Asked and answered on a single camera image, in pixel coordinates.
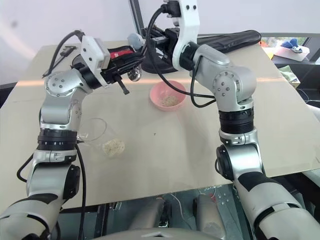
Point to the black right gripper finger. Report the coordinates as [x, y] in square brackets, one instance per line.
[159, 30]
[157, 39]

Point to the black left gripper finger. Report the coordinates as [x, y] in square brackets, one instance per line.
[128, 62]
[122, 86]

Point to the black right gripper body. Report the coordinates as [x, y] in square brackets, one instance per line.
[171, 38]

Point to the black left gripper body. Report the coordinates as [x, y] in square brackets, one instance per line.
[112, 73]

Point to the shiny metal spoon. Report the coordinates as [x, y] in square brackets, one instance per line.
[135, 74]

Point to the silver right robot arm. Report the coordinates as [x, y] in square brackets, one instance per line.
[237, 82]

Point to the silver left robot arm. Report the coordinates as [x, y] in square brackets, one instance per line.
[57, 112]

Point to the pink bowl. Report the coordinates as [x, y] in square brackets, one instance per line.
[156, 98]

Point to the oatmeal in pink bowl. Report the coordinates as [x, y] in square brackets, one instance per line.
[170, 100]

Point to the clear glass mug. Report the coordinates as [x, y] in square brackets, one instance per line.
[93, 130]

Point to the oatmeal in glass mug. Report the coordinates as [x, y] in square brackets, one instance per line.
[113, 148]

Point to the red and black pouch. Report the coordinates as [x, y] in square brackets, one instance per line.
[120, 53]

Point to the grey blue soft object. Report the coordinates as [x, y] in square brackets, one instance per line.
[135, 40]

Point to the black stand with pole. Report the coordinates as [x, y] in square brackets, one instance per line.
[165, 68]

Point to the long black bag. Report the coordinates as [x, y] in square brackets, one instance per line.
[232, 40]

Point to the blue cloth item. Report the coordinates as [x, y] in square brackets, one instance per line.
[290, 43]

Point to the white box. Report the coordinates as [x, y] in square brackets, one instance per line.
[292, 53]

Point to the green patterned item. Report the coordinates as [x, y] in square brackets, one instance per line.
[288, 73]

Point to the grey rounded robot leg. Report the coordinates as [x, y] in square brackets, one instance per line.
[147, 215]
[207, 212]

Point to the grey rounded robot torso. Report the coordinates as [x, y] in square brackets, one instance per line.
[160, 233]

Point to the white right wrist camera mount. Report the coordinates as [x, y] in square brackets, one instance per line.
[190, 27]

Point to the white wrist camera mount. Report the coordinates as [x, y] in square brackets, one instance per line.
[91, 52]
[190, 27]

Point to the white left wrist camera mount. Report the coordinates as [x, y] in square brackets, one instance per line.
[91, 52]

